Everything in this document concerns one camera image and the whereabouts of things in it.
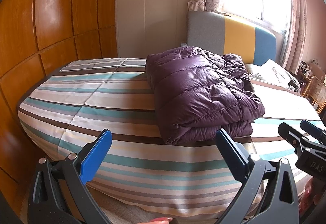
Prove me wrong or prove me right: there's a beige mattress cover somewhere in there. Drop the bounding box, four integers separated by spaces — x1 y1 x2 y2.
83 182 179 224

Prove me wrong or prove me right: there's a right hand with red nails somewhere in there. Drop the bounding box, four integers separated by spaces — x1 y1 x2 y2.
299 177 325 216

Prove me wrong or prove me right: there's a purple quilted puffer jacket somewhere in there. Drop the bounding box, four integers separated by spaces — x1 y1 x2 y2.
145 46 265 145

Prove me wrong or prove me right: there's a striped bed sheet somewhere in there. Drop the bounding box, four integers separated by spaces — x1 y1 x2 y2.
17 57 323 221

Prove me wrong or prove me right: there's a grey yellow blue sofa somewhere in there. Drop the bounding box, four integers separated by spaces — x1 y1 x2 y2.
186 11 276 66

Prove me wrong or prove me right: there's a cluttered wooden side table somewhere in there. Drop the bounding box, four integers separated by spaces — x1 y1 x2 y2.
298 58 325 82

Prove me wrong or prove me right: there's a pink patterned right curtain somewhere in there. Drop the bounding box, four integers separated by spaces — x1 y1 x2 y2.
281 0 308 74

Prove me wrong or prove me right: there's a rattan wooden chair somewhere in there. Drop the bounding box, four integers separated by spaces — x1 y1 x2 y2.
303 75 326 114

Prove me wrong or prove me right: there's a white printed pillow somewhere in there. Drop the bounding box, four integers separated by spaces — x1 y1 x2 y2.
245 60 297 92

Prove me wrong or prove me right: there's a left hand with red nails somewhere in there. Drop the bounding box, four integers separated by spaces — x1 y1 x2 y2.
138 217 173 224

